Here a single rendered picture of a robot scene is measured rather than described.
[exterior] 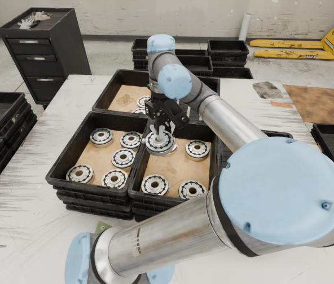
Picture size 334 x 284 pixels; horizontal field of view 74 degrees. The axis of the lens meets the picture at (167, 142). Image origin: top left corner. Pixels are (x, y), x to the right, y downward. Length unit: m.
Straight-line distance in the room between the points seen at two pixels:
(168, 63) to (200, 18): 3.58
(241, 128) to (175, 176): 0.48
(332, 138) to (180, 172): 1.62
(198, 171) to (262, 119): 0.67
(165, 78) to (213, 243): 0.36
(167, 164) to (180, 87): 0.48
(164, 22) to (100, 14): 1.04
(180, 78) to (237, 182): 0.32
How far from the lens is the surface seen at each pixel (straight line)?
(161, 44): 0.62
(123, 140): 1.02
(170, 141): 0.81
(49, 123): 1.50
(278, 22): 4.42
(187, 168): 0.94
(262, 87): 1.77
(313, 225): 0.25
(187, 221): 0.34
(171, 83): 0.53
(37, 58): 2.45
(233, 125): 0.51
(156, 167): 0.94
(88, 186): 0.81
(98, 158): 1.02
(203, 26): 4.17
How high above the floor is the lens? 1.58
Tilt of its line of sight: 46 degrees down
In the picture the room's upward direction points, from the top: straight up
